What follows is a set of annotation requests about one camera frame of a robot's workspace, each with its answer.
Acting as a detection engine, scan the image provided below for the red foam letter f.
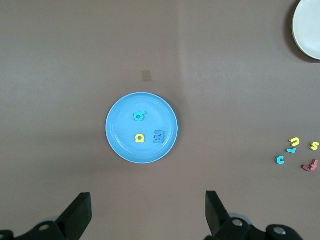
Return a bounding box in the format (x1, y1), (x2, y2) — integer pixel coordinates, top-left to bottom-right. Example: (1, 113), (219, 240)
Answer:
(300, 159), (319, 173)

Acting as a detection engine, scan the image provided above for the white plate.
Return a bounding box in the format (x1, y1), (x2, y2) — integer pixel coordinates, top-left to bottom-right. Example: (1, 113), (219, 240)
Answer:
(291, 0), (320, 61)

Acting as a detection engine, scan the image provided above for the yellow foam letter u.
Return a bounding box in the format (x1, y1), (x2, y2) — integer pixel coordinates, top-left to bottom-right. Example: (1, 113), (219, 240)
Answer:
(288, 136), (302, 148)

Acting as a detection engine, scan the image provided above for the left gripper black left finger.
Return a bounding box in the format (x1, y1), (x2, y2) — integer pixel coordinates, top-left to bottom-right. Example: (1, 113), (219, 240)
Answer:
(0, 191), (93, 240)

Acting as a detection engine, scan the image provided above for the teal foam letter b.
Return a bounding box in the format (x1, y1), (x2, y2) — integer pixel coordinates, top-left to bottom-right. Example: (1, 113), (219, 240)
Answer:
(133, 111), (147, 123)

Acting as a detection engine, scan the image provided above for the blue plate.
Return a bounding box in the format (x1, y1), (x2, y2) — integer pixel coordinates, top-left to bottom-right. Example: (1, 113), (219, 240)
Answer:
(105, 91), (179, 165)

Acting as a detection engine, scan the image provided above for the blue foam letter m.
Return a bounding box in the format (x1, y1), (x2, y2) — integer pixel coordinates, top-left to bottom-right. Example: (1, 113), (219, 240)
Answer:
(152, 129), (167, 144)

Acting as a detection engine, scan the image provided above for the brown tape patch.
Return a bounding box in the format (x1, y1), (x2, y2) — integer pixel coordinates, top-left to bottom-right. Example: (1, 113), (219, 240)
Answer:
(141, 70), (153, 83)

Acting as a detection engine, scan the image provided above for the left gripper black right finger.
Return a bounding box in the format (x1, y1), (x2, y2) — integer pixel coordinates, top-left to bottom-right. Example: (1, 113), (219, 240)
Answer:
(204, 190), (301, 240)

